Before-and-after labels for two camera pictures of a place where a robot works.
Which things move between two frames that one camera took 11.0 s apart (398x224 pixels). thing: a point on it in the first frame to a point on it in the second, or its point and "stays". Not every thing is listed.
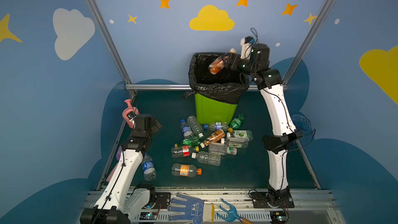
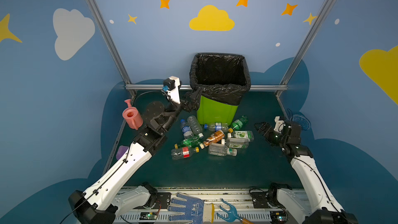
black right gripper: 231,60 to 269,130
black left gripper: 154,123 to 185,103
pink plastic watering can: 128,109 stays
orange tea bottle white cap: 216,136 stays
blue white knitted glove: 196,210 stays
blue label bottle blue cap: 186,129 stays
